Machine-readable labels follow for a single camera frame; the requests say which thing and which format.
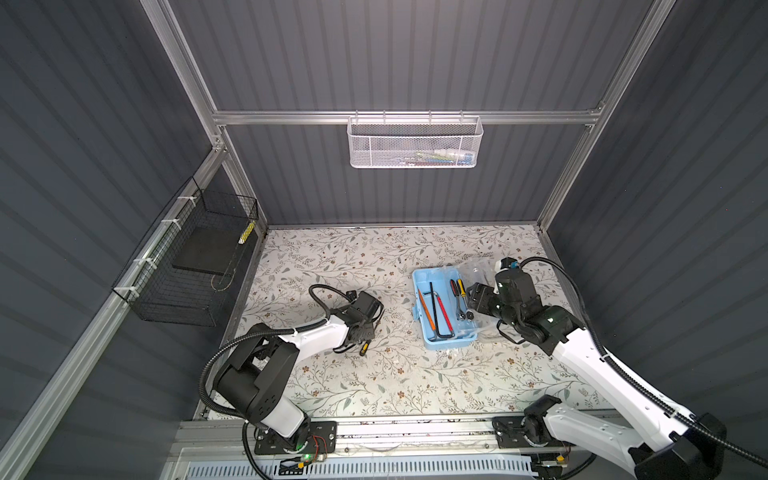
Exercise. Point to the items in white basket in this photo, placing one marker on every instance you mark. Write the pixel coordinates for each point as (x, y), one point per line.
(450, 157)

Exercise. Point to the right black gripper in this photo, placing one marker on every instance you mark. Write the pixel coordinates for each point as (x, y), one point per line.
(480, 292)

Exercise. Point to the white perforated front panel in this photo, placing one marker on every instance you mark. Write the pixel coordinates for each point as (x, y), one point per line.
(461, 467)

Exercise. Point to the white wire mesh basket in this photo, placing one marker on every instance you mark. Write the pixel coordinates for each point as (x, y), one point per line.
(377, 143)

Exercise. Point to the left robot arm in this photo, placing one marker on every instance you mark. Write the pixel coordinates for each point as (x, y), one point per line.
(247, 377)

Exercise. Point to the black wire basket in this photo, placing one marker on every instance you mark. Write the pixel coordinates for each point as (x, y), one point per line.
(192, 274)

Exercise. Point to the yellow green marker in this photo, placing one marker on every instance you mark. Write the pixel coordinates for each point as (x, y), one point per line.
(246, 233)

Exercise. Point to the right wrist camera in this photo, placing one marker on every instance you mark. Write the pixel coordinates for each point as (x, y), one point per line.
(506, 267)

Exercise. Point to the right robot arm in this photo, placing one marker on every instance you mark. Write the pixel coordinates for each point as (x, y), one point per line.
(661, 439)

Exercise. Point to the yellow black small screwdriver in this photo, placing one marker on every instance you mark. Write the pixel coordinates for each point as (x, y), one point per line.
(364, 348)

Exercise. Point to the light blue plastic toolbox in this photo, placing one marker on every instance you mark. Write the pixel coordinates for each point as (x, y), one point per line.
(481, 329)

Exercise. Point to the black pad in basket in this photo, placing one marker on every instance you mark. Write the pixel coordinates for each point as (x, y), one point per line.
(210, 251)

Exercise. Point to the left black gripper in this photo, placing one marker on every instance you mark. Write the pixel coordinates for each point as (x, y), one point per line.
(370, 332)

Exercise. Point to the orange handled hex key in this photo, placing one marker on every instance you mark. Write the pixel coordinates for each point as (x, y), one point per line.
(426, 311)

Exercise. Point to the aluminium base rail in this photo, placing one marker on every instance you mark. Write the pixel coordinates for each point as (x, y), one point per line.
(389, 435)

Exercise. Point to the red handled hex key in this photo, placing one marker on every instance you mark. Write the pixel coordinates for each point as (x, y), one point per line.
(444, 314)

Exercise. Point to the large black hex key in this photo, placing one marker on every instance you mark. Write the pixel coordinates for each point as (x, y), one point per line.
(435, 321)

